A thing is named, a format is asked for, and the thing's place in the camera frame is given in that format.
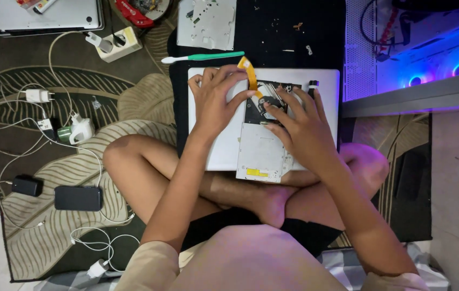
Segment person's left hand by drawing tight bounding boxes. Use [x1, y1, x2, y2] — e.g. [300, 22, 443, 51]
[188, 64, 257, 139]

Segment person's right hand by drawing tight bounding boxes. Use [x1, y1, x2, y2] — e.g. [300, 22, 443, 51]
[263, 86, 348, 178]

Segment orange ribbon cable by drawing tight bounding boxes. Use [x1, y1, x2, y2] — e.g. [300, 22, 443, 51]
[237, 56, 264, 100]

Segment silver optical disc drive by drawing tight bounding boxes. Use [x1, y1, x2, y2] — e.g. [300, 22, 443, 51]
[236, 79, 303, 183]

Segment green and white toothbrush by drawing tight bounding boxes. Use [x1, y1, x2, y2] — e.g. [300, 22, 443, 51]
[161, 51, 246, 65]

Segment person's right leg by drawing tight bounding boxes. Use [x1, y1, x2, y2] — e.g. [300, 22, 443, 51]
[282, 142, 391, 232]

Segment person's leg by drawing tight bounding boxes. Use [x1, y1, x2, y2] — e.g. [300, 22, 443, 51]
[102, 134, 299, 229]
[282, 142, 391, 232]

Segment silver metal drive cover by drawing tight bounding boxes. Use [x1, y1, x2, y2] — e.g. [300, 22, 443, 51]
[176, 0, 237, 51]

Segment black work mat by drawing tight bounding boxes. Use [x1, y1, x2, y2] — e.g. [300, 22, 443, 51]
[168, 0, 347, 159]

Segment person's left leg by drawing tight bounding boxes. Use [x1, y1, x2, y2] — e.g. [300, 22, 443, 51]
[102, 134, 299, 229]

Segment black shorts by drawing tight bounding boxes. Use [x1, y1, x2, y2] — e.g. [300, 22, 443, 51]
[180, 206, 344, 260]

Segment white power strip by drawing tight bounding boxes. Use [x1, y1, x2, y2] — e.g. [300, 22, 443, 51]
[94, 26, 143, 64]

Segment round metal tin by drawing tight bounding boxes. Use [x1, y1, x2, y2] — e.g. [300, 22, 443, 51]
[132, 0, 173, 22]

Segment black power plug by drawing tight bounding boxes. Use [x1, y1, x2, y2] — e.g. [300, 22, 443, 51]
[111, 25, 127, 47]

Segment red plastic tool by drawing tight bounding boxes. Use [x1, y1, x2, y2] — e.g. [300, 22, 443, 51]
[115, 0, 156, 28]

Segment white plug adapter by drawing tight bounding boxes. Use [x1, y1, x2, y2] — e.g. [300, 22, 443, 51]
[85, 32, 114, 53]

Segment large white travel adapter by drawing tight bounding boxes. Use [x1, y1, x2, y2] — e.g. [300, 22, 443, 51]
[68, 112, 96, 146]

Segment beige shirt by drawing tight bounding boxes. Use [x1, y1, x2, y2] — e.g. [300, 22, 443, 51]
[114, 224, 430, 291]

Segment computer case with blue lights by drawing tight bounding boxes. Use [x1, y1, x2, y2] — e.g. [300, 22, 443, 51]
[342, 0, 459, 118]

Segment small green cap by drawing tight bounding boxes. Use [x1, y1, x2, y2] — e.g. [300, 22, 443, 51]
[57, 126, 73, 143]

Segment black smartphone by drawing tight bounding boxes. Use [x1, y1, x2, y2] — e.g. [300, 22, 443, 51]
[54, 185, 104, 212]

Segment white two-pin charger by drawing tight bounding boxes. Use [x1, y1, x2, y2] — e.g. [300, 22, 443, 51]
[25, 89, 55, 103]

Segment silver laptop with rubber feet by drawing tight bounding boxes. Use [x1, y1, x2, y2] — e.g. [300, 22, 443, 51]
[0, 0, 105, 37]

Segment leaf patterned rug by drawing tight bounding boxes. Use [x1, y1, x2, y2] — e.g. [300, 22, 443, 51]
[0, 0, 433, 283]

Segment small tubes and packets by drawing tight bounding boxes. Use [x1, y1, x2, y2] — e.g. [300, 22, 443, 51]
[16, 0, 58, 15]

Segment small white charger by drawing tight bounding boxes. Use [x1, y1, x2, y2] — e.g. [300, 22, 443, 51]
[87, 259, 110, 279]

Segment black power brick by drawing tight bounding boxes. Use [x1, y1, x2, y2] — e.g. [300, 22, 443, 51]
[11, 174, 44, 198]

